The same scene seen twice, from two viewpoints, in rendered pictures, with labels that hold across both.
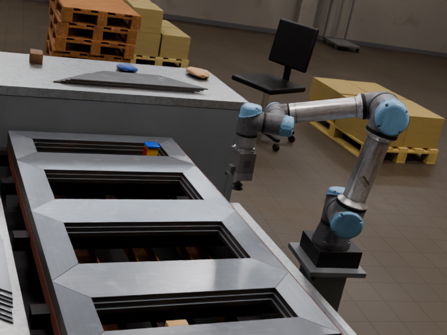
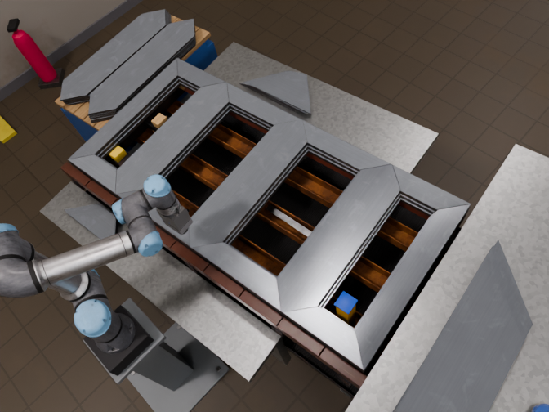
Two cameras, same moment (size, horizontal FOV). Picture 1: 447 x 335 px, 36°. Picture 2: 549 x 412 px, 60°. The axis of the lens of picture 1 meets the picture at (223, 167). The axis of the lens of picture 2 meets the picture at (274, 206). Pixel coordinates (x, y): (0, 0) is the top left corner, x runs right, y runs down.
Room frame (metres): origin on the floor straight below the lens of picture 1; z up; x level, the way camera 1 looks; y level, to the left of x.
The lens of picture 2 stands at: (3.29, 0.06, 2.47)
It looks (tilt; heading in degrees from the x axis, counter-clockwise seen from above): 59 degrees down; 166
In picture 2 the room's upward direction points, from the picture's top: 15 degrees counter-clockwise
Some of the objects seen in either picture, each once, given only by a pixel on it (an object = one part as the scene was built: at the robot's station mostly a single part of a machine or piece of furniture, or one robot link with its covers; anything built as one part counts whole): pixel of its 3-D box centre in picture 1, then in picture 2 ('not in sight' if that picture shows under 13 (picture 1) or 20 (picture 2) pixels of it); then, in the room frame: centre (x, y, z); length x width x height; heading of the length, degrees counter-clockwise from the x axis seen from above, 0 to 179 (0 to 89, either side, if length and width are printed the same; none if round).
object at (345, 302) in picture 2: (151, 146); (345, 302); (2.84, 0.33, 0.88); 0.06 x 0.06 x 0.02; 26
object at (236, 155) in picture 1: (238, 161); (176, 212); (2.32, -0.05, 1.07); 0.10 x 0.09 x 0.16; 117
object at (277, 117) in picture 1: (277, 123); (133, 210); (2.35, -0.16, 1.22); 0.11 x 0.11 x 0.08; 3
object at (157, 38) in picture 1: (150, 30); not in sight; (8.65, 1.23, 0.35); 1.17 x 0.85 x 0.69; 18
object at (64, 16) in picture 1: (88, 42); not in sight; (6.93, 1.60, 0.42); 1.16 x 0.80 x 0.83; 22
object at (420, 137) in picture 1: (369, 118); not in sight; (6.76, -1.36, 0.23); 1.37 x 0.94 x 0.45; 19
